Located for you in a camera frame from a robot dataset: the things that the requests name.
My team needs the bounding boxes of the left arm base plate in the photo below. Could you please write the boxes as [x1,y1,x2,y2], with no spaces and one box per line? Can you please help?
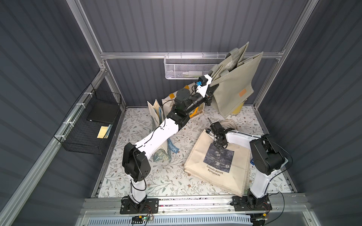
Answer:
[120,196,159,215]

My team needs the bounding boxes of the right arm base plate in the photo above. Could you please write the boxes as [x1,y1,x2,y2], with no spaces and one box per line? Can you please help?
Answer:
[230,195,272,212]

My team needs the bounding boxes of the yellow pencil cup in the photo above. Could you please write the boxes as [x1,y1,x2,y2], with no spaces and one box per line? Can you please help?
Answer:
[231,102,245,116]

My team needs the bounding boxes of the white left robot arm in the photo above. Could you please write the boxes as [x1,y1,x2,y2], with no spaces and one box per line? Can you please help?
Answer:
[122,84,219,204]

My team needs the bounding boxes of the white tube in basket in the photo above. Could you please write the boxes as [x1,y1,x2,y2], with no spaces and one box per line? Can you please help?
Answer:
[183,71,203,78]

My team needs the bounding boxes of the yellow sticky notepad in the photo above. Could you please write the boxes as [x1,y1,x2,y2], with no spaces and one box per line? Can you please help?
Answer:
[97,126,108,139]

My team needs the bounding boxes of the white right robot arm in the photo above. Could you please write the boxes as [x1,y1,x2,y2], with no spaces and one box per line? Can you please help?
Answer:
[210,122,288,209]

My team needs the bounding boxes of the black notebook in basket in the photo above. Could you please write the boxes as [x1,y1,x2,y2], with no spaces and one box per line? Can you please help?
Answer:
[86,102,120,124]

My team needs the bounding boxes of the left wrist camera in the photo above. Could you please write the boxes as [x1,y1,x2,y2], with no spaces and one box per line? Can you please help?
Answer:
[196,74,212,98]

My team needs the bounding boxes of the small green circuit board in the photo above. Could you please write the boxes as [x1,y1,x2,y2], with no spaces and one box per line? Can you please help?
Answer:
[131,215,149,225]

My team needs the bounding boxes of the olive green canvas bag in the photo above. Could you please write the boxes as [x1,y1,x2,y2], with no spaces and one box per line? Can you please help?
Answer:
[208,42,263,118]

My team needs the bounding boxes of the cream tote yellow handles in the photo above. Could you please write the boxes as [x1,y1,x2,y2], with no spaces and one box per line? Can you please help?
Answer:
[162,82,196,116]

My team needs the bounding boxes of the black wire wall basket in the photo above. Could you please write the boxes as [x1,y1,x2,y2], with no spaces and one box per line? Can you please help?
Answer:
[54,85,122,155]

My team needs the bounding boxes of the white wire wall basket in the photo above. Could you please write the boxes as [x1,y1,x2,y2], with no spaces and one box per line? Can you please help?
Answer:
[164,55,224,80]

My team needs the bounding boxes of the cream tote blue print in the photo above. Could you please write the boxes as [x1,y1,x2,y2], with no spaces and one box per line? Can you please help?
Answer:
[148,100,180,162]

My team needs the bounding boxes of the cream tote bag front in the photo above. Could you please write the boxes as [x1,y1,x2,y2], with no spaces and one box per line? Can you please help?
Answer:
[184,129,251,197]

